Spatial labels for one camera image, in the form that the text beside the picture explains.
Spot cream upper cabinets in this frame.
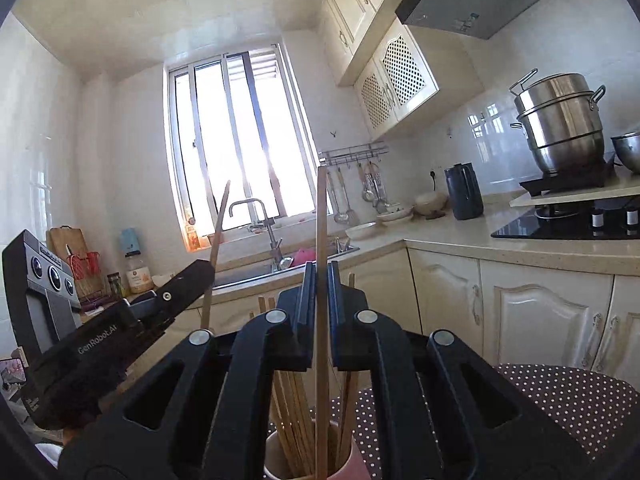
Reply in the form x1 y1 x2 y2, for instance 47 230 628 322
317 0 426 86

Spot steel sink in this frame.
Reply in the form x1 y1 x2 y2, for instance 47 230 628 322
212 242 361 291

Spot clear jar with white label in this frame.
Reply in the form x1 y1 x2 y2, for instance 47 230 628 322
125 255 154 295

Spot black glass hob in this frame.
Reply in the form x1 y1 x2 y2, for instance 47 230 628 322
491 195 640 241

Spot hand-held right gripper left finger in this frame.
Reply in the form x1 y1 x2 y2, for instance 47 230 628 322
57 260 317 480

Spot grey range hood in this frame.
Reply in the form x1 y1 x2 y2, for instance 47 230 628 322
395 0 601 41

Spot steel wok with black handle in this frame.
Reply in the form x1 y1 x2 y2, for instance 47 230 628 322
610 131 640 175

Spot black portable burner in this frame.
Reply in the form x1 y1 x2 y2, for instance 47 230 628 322
519 152 617 197

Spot long wooden chopstick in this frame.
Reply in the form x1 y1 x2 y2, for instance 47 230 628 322
316 166 331 480
200 180 232 333

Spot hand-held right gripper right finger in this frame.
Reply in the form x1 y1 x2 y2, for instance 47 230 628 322
327 260 593 480

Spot wooden cutting board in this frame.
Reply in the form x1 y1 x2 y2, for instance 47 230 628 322
46 226 88 281

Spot pink cup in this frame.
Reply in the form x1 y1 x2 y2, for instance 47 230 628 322
263 430 368 480

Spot hanging metal spoon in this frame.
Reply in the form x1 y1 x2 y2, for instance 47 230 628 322
356 162 377 203

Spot red utensil holder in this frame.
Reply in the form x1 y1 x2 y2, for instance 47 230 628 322
67 250 104 302

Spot hanging metal skimmer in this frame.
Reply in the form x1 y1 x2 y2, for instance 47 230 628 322
369 161 392 213

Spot beige bowl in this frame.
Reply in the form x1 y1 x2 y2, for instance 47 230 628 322
414 191 448 218

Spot metal utensil rack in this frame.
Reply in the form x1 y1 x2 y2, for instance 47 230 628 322
318 143 390 167

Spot polka dot tablecloth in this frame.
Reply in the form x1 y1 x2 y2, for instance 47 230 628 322
265 362 633 480

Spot steel steamer pot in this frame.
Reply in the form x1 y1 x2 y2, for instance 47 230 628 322
509 69 607 177

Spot bundle of wooden chopsticks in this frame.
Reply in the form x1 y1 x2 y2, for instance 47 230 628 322
256 272 362 478

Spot metal faucet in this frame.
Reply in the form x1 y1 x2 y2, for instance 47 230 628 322
228 198 293 273

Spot kitchen window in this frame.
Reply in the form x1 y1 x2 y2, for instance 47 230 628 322
164 42 321 248

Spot small lattice door cabinet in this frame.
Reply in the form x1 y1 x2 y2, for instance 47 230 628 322
352 17 486 142

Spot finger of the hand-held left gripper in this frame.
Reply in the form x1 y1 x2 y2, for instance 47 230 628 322
130 259 217 329

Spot hanging metal ladle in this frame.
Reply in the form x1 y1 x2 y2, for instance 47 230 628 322
327 167 350 226

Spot dark electric kettle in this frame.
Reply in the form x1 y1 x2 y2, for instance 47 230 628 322
444 162 485 221

